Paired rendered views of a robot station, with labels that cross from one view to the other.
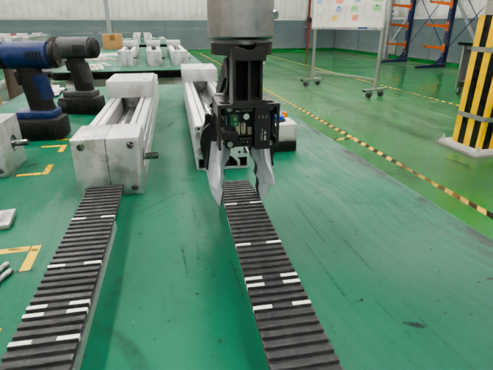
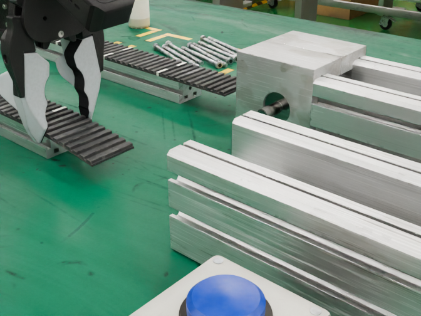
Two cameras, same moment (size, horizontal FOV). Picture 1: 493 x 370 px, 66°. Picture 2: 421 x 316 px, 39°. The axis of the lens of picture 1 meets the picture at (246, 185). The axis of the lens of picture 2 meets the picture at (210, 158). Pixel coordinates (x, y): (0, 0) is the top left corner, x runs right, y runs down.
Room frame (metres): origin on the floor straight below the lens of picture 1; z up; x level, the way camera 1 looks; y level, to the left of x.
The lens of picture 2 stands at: (1.00, -0.21, 1.05)
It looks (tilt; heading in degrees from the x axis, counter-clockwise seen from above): 27 degrees down; 141
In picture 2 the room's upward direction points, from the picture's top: straight up
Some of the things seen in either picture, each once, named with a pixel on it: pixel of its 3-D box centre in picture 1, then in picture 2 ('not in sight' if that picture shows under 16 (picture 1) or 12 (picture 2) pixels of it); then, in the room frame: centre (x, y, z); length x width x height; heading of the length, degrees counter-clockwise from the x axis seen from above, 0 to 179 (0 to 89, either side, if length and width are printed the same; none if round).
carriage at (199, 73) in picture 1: (198, 76); not in sight; (1.31, 0.16, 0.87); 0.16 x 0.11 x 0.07; 10
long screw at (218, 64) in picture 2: not in sight; (200, 56); (0.32, 0.30, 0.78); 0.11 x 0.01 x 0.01; 173
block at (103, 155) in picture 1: (119, 158); (292, 95); (0.60, 0.21, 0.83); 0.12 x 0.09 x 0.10; 100
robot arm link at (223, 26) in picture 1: (243, 23); not in sight; (0.47, 0.00, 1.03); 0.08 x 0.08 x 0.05
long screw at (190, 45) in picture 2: not in sight; (207, 54); (0.32, 0.31, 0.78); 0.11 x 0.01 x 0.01; 172
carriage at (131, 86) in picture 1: (133, 89); not in sight; (1.03, 0.30, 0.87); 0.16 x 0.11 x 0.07; 10
